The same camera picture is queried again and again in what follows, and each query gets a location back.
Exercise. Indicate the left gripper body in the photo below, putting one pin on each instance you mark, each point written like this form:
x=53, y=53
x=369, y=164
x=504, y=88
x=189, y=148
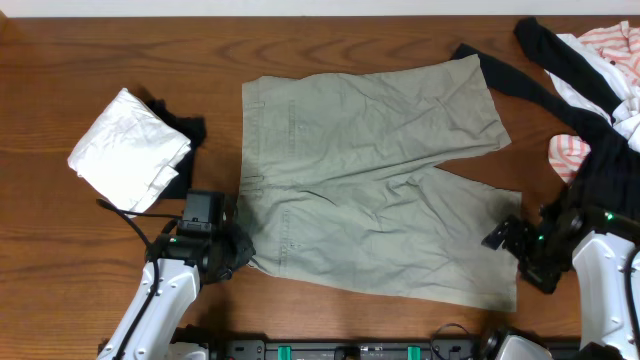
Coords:
x=234, y=250

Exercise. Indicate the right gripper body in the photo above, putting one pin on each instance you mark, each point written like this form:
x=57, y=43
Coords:
x=526, y=242

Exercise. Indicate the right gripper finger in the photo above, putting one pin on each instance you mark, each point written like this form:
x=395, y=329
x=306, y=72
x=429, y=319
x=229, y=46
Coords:
x=543, y=280
x=503, y=234

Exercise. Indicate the khaki green shorts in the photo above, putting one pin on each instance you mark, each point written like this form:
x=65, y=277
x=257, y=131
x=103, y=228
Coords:
x=342, y=183

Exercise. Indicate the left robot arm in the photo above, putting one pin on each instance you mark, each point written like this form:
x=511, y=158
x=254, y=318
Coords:
x=201, y=246

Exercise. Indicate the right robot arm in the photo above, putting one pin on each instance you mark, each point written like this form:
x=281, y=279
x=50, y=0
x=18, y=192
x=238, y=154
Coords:
x=602, y=247

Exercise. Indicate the folded black cloth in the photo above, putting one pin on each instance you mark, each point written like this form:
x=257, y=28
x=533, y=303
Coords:
x=194, y=128

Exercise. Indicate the folded white cloth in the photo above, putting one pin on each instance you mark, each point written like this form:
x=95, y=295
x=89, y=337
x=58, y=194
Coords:
x=129, y=155

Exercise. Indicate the orange striped shirt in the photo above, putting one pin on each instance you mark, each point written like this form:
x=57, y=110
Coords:
x=620, y=45

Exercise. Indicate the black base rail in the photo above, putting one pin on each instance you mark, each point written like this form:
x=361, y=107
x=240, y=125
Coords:
x=350, y=349

